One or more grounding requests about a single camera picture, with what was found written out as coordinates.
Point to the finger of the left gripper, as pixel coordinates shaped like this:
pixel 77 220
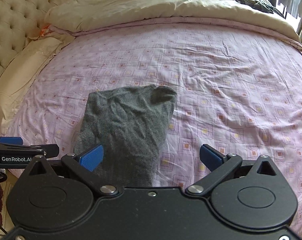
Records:
pixel 11 140

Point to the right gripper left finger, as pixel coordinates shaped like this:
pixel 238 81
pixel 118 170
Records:
pixel 91 158

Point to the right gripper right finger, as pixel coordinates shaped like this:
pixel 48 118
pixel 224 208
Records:
pixel 211 158

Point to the grey knit garment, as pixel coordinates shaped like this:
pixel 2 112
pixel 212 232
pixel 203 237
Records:
pixel 131 124

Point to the dark clothes pile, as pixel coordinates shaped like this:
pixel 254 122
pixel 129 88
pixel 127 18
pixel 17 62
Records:
pixel 261 5

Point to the cream pillow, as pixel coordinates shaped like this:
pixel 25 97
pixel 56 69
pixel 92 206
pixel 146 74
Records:
pixel 21 72

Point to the pink patterned bed sheet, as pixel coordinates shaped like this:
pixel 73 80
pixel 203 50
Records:
pixel 237 90

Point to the cream tufted headboard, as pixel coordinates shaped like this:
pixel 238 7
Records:
pixel 16 22

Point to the cream duvet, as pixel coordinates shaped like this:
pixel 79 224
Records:
pixel 85 15

